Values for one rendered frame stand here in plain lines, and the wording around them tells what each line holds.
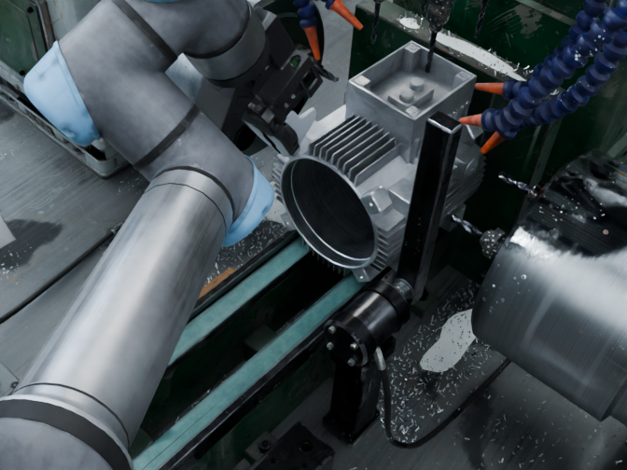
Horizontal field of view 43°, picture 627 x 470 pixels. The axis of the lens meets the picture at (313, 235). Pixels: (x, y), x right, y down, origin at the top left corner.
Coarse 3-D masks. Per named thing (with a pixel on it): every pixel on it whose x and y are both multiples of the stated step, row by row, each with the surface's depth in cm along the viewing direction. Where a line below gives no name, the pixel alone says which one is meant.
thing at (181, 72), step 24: (264, 0) 100; (288, 0) 104; (312, 0) 108; (288, 24) 106; (168, 72) 103; (192, 72) 100; (312, 72) 110; (192, 96) 101; (240, 144) 111; (264, 144) 117
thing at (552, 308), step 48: (528, 192) 94; (576, 192) 80; (624, 192) 80; (480, 240) 89; (528, 240) 80; (576, 240) 78; (624, 240) 77; (480, 288) 84; (528, 288) 80; (576, 288) 77; (624, 288) 75; (480, 336) 89; (528, 336) 82; (576, 336) 78; (624, 336) 75; (576, 384) 81; (624, 384) 77
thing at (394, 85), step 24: (408, 48) 98; (384, 72) 98; (408, 72) 100; (432, 72) 99; (456, 72) 97; (360, 96) 93; (384, 96) 96; (408, 96) 93; (432, 96) 97; (456, 96) 94; (384, 120) 92; (408, 120) 90; (408, 144) 92
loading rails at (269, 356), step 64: (256, 256) 103; (448, 256) 119; (192, 320) 97; (256, 320) 104; (320, 320) 98; (192, 384) 100; (256, 384) 90; (320, 384) 105; (192, 448) 85; (256, 448) 97
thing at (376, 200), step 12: (468, 132) 98; (480, 132) 99; (300, 144) 94; (372, 192) 88; (384, 192) 89; (372, 204) 90; (384, 204) 89; (288, 216) 103; (288, 228) 104; (360, 276) 99; (372, 276) 98
